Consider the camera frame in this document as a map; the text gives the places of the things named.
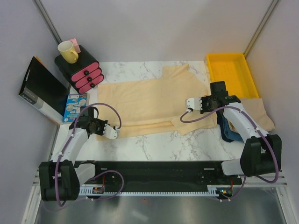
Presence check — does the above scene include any cream yellow t shirt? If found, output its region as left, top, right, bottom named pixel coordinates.
left=98, top=63, right=217, bottom=138

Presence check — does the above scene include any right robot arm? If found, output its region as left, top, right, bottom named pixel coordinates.
left=200, top=81, right=282, bottom=184

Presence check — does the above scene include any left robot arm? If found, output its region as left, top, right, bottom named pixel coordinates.
left=39, top=106, right=108, bottom=206

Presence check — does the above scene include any folded navy t shirt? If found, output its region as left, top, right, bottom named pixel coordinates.
left=216, top=112, right=227, bottom=141

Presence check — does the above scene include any blue picture book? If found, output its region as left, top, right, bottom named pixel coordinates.
left=62, top=93, right=89, bottom=123

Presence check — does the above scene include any folded blue t shirt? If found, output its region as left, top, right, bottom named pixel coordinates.
left=220, top=117, right=243, bottom=143

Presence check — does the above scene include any yellow plastic bin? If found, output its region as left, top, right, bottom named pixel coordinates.
left=206, top=53, right=259, bottom=98

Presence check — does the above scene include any folded beige t shirt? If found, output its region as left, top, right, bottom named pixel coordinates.
left=241, top=98, right=275, bottom=132

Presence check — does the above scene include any black pink drawer unit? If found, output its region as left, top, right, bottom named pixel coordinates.
left=55, top=45, right=104, bottom=94

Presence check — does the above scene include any black cardboard box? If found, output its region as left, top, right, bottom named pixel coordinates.
left=19, top=57, right=69, bottom=125

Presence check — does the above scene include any yellow ceramic mug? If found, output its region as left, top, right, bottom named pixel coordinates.
left=57, top=41, right=78, bottom=64

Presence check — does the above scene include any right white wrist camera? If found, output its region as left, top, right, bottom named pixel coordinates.
left=185, top=97, right=202, bottom=111

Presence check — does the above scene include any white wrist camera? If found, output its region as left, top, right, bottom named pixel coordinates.
left=103, top=124, right=120, bottom=140
left=185, top=97, right=202, bottom=111

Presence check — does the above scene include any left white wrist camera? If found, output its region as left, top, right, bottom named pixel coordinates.
left=103, top=124, right=120, bottom=140

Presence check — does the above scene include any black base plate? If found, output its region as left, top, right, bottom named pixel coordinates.
left=87, top=161, right=242, bottom=193

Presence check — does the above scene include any left white cable duct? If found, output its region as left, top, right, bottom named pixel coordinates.
left=79, top=184, right=105, bottom=196

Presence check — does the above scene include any white cable duct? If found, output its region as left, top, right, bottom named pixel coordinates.
left=79, top=184, right=105, bottom=196
left=207, top=185, right=242, bottom=197

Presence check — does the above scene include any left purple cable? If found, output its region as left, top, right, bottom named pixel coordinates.
left=42, top=102, right=124, bottom=212

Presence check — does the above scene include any purple cable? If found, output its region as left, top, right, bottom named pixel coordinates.
left=42, top=102, right=124, bottom=212
left=179, top=106, right=280, bottom=203

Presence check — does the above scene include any right white cable duct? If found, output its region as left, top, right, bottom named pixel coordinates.
left=207, top=185, right=242, bottom=197

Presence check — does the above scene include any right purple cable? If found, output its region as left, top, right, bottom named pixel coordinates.
left=179, top=106, right=280, bottom=203

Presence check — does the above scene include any aluminium frame rail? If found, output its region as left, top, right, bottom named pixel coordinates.
left=33, top=170, right=287, bottom=187

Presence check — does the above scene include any right corner aluminium post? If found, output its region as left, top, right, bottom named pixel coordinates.
left=243, top=0, right=281, bottom=58

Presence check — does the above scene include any corner aluminium post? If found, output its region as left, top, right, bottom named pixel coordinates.
left=243, top=0, right=281, bottom=58
left=32, top=0, right=62, bottom=44

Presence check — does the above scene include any left corner aluminium post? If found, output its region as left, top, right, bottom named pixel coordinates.
left=32, top=0, right=62, bottom=44

